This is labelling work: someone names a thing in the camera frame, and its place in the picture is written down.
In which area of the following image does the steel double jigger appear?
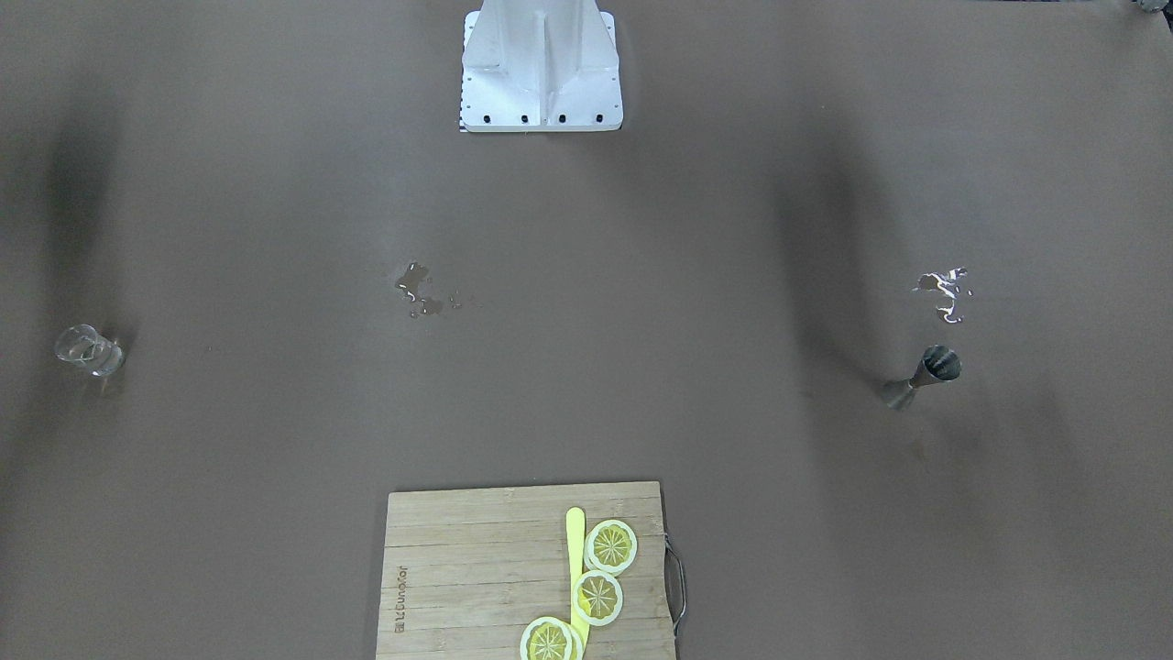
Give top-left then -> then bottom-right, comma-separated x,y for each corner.
881,343 -> 963,411

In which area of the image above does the clear glass shaker cup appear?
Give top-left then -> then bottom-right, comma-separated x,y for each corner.
53,324 -> 126,379

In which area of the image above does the yellow plastic knife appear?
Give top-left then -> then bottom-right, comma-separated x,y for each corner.
565,506 -> 590,659

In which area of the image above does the upper lemon slice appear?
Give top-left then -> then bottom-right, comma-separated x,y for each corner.
584,519 -> 640,577

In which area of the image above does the lemon slice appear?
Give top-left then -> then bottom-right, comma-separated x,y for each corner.
517,617 -> 584,660
584,519 -> 640,577
570,569 -> 625,627

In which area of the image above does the middle lemon slice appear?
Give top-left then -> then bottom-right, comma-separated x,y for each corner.
570,569 -> 625,627

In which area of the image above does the bamboo cutting board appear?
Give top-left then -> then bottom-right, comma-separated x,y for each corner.
374,481 -> 677,659

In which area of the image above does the lower lemon slice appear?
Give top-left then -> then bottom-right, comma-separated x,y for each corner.
517,617 -> 584,660

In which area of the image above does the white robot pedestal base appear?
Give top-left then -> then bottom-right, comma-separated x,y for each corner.
457,1 -> 624,132

